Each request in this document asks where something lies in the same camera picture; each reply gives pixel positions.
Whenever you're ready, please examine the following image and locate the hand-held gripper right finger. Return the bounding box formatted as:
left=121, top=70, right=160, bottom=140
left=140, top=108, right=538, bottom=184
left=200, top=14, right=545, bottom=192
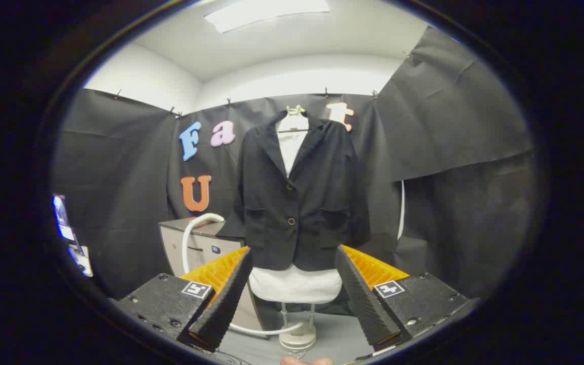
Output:
left=334, top=244, right=480, bottom=352

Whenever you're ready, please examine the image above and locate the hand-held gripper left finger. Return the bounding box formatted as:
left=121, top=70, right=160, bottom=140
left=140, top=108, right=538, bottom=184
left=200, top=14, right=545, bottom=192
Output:
left=115, top=246, right=253, bottom=353

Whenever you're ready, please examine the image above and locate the white garment steamer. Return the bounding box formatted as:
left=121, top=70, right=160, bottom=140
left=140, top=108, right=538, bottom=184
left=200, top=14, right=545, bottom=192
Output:
left=181, top=213, right=305, bottom=336

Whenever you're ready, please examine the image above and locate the black suit jacket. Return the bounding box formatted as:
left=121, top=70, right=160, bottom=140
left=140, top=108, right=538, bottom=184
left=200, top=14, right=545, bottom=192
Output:
left=217, top=111, right=372, bottom=272

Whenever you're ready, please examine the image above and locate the white clothes hanger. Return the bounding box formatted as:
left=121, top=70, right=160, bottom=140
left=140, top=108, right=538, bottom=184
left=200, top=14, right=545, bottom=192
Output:
left=277, top=105, right=309, bottom=134

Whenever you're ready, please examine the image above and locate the grey cabinet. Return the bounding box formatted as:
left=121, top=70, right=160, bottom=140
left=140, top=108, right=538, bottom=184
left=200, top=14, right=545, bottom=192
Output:
left=159, top=217, right=267, bottom=335

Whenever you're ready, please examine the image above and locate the white mannequin torso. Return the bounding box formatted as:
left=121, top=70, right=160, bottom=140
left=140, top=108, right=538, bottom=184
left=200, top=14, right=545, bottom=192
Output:
left=249, top=114, right=343, bottom=305

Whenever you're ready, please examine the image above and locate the mannequin stand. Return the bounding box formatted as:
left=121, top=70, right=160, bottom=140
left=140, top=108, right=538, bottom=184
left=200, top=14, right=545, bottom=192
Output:
left=278, top=303, right=318, bottom=353

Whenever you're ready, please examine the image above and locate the white sheet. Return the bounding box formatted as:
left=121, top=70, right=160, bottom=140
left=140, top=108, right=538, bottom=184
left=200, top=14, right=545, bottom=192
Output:
left=68, top=245, right=94, bottom=277

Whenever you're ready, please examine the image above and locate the black backdrop cloth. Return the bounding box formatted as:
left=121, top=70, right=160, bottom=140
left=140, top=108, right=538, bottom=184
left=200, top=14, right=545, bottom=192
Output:
left=51, top=25, right=536, bottom=302

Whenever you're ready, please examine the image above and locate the white blue panel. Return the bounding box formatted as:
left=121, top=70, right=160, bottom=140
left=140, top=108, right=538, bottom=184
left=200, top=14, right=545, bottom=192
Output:
left=53, top=194, right=76, bottom=242

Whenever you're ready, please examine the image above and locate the ceiling light panel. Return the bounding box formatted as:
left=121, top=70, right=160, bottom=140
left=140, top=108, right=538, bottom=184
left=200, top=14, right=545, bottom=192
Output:
left=203, top=0, right=331, bottom=34

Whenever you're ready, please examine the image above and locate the thin white cable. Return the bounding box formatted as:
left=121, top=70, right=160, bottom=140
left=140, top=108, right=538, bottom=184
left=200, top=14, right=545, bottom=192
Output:
left=396, top=180, right=405, bottom=240

